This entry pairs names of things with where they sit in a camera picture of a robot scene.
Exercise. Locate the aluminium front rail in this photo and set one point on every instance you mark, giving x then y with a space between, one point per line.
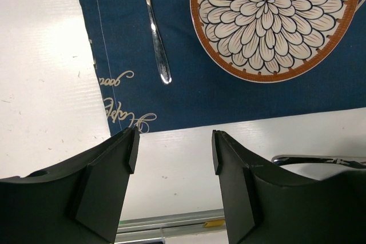
157 228

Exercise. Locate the yellow rail end cap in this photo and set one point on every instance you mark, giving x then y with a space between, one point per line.
214 223

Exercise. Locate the silver fork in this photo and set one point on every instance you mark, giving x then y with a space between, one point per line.
159 51

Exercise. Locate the blue fish placemat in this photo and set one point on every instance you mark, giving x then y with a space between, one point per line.
201 93

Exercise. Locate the floral ceramic plate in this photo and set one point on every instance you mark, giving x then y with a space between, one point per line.
270 40

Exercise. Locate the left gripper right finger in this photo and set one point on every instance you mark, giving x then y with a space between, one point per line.
265 203

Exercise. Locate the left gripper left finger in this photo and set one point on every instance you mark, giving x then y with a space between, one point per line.
78 200

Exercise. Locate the silver table knife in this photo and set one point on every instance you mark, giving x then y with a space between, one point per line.
351 162

